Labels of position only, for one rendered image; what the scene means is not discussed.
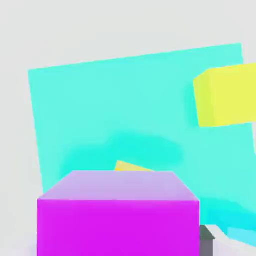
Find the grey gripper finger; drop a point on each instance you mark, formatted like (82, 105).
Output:
(206, 244)

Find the small magenta cube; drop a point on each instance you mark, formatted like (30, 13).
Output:
(118, 226)

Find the small amber cube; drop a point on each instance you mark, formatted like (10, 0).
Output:
(130, 167)

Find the small yellow cube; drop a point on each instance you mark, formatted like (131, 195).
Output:
(228, 96)

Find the large cyan box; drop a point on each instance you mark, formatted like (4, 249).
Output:
(112, 108)

